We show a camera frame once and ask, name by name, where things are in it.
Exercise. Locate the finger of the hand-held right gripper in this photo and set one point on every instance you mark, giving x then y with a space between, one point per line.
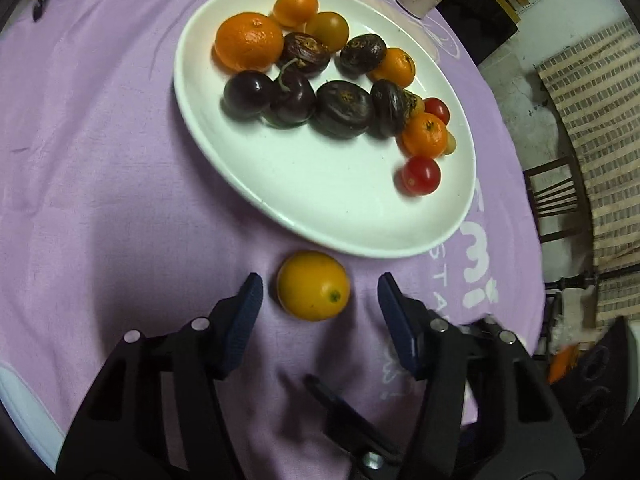
350 425

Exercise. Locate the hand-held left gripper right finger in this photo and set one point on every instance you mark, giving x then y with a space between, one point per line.
400 327

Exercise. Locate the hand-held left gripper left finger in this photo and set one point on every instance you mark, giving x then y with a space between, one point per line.
242 325

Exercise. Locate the yellow-orange kumquat fruit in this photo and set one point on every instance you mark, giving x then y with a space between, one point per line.
312 285

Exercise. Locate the large red cherry tomato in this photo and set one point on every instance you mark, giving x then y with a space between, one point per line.
421 175

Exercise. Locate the white oval plate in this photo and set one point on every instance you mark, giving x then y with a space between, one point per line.
325 190

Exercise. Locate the tan longan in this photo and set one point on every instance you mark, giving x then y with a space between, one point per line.
421 107
451 143

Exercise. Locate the medium orange mandarin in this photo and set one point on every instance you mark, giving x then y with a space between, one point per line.
425 135

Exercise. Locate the rough-topped dark water chestnut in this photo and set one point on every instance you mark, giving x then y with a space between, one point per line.
389 107

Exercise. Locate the dark cherry without stem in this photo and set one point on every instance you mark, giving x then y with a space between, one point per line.
246 95

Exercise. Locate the dark cherry with stem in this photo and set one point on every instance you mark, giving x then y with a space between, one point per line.
292 100

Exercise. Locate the large orange mandarin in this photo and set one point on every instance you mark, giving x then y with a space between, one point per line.
248 42

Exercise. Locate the orange object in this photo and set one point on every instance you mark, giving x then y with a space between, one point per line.
562 362

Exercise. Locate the brown slatted wooden chair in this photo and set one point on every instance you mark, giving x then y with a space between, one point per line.
557 195

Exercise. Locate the purple printed tablecloth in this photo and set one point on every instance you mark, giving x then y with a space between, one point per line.
100 160

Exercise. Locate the small red cherry tomato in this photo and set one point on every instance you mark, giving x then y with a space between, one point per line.
437 111

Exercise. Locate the small orange mandarin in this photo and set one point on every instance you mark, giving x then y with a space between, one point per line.
397 67

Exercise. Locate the checked beige curtain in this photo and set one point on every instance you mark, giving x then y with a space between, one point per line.
600 135

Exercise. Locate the small dark water chestnut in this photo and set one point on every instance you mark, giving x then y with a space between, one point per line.
307 54

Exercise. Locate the black cabinet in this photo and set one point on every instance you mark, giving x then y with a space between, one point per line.
480 25

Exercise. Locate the small yellow-orange tomato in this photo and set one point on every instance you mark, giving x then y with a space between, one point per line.
296 7

